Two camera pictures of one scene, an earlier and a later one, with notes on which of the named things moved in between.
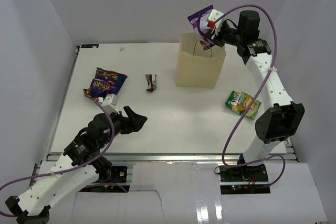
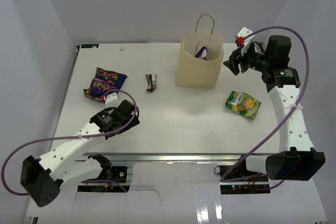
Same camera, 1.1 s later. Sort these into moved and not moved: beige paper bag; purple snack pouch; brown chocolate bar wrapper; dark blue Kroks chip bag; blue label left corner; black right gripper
Moved: purple snack pouch; black right gripper
Not moved: brown chocolate bar wrapper; dark blue Kroks chip bag; beige paper bag; blue label left corner
